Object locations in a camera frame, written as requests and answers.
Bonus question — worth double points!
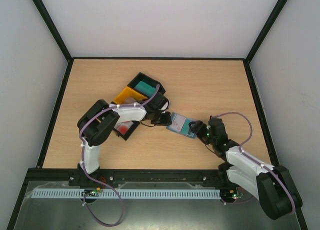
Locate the teal card holder wallet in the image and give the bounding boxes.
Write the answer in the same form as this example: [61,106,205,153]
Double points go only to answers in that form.
[166,112,196,139]

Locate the black bin with teal cards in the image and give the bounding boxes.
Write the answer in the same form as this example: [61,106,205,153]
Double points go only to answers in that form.
[127,72,166,97]

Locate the black bin with red cards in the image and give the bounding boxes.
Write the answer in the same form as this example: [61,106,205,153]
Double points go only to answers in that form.
[113,121,140,141]

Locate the yellow bin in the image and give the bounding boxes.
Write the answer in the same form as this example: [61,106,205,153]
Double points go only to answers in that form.
[112,86,148,105]

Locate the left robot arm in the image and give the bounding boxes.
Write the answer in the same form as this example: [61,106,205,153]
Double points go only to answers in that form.
[77,92,171,175]

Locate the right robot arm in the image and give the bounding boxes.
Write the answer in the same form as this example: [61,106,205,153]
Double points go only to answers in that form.
[188,117,303,220]

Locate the teal card stack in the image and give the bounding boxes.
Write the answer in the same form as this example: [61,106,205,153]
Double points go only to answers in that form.
[134,81,156,97]

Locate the white floral card stack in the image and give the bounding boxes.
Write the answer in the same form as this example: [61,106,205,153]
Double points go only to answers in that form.
[123,96,137,105]

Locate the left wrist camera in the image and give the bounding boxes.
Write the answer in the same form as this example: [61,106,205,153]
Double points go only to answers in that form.
[159,101,170,112]

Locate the white slotted cable duct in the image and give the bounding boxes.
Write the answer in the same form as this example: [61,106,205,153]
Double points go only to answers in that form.
[25,188,221,200]

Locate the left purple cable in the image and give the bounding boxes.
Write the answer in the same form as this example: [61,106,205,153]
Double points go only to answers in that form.
[79,84,161,227]

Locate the black metal frame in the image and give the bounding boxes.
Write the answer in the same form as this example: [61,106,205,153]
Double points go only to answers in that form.
[7,0,308,230]

